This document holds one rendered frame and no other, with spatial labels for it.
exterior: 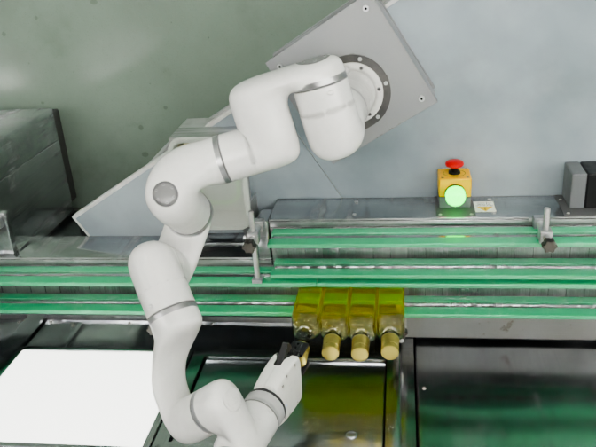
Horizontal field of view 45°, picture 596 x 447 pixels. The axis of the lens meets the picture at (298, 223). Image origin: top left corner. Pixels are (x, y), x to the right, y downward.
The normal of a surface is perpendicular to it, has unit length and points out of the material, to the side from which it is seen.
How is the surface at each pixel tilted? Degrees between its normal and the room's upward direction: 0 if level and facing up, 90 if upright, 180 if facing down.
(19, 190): 90
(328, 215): 90
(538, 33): 0
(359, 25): 5
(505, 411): 90
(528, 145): 0
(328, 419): 90
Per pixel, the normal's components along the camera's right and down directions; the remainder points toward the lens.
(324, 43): -0.20, 0.38
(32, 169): 0.99, -0.01
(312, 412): -0.07, -0.91
